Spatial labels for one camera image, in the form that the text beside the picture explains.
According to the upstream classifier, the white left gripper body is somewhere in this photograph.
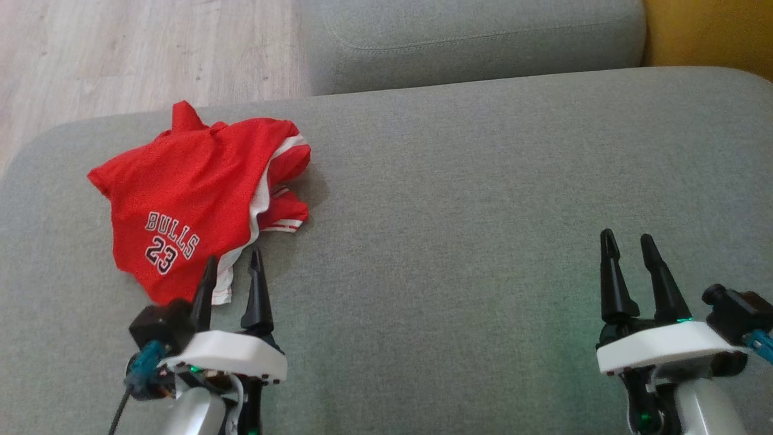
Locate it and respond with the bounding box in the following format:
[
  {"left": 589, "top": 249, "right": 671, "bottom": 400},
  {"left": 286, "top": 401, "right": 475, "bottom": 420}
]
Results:
[{"left": 160, "top": 329, "right": 288, "bottom": 435}]

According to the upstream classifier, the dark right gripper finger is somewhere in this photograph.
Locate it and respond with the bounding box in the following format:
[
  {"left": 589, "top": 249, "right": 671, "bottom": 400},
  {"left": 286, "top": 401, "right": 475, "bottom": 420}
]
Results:
[
  {"left": 600, "top": 228, "right": 640, "bottom": 324},
  {"left": 640, "top": 234, "right": 693, "bottom": 323}
]

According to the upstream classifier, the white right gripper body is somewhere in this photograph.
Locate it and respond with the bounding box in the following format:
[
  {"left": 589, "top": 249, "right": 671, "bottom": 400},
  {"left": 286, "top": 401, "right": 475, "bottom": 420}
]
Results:
[{"left": 596, "top": 321, "right": 747, "bottom": 435}]

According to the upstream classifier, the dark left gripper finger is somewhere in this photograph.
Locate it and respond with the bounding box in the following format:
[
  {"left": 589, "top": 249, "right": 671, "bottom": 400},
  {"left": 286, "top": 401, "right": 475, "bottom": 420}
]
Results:
[
  {"left": 192, "top": 255, "right": 220, "bottom": 333},
  {"left": 240, "top": 246, "right": 276, "bottom": 340}
]

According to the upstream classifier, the red Bulls jersey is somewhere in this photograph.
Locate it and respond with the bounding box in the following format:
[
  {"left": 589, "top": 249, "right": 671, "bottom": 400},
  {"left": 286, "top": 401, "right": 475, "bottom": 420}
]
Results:
[{"left": 88, "top": 100, "right": 312, "bottom": 306}]

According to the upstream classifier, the large grey sofa seat cushion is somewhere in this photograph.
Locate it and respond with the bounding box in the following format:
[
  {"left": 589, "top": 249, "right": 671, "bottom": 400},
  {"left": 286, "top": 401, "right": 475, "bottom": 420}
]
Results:
[{"left": 0, "top": 66, "right": 773, "bottom": 435}]

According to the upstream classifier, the yellow sofa backrest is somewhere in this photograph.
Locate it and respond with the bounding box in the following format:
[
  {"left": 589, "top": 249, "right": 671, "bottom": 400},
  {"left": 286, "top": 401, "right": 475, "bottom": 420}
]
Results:
[{"left": 641, "top": 0, "right": 773, "bottom": 82}]

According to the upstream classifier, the medium grey sofa seat cushion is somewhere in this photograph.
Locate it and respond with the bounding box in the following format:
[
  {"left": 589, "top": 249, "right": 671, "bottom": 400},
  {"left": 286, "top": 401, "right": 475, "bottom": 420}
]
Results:
[{"left": 293, "top": 0, "right": 647, "bottom": 96}]

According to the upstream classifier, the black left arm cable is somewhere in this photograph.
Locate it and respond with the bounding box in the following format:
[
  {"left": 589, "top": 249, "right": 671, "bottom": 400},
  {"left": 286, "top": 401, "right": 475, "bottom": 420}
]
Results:
[{"left": 107, "top": 341, "right": 173, "bottom": 435}]

